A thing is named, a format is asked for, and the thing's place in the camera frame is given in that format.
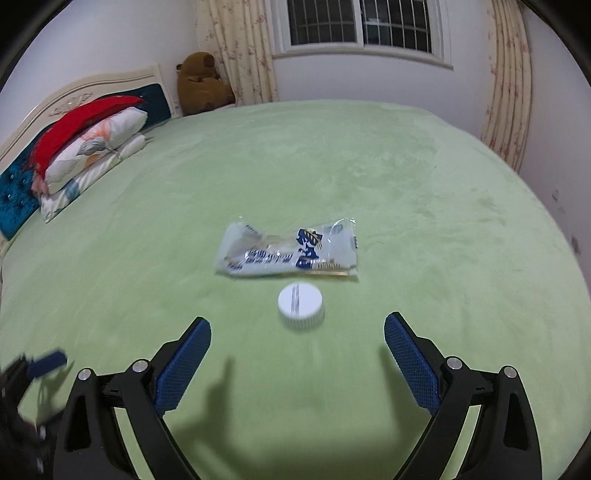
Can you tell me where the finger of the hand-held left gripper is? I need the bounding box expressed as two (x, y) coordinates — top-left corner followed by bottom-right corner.
(25, 350), (68, 380)

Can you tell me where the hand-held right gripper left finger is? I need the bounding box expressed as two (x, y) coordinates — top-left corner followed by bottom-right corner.
(53, 316), (213, 480)

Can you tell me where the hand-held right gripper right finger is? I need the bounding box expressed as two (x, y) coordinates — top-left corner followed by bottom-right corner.
(384, 311), (544, 480)

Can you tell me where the white bottle cap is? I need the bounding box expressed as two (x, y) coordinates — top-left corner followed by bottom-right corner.
(277, 282), (326, 332)

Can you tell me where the white blue snack wrapper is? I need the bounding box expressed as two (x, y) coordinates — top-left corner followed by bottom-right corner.
(215, 217), (360, 282)

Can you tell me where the striped white pillow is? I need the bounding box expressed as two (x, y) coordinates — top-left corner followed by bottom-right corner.
(39, 134), (149, 225)

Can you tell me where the green bed blanket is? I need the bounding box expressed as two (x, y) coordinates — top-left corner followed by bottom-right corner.
(0, 99), (579, 480)

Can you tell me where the floral pillow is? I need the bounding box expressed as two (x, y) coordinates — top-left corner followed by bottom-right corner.
(44, 107), (149, 195)

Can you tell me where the white bed headboard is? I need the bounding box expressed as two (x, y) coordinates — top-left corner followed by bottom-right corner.
(0, 62), (184, 241)

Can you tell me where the brown teddy bear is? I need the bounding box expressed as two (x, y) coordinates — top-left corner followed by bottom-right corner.
(175, 52), (236, 116)

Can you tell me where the floral cream curtain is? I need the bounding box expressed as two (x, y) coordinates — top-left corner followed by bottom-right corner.
(479, 0), (534, 172)
(194, 0), (280, 107)

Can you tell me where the white barred window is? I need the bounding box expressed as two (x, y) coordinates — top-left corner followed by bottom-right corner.
(270, 0), (456, 71)

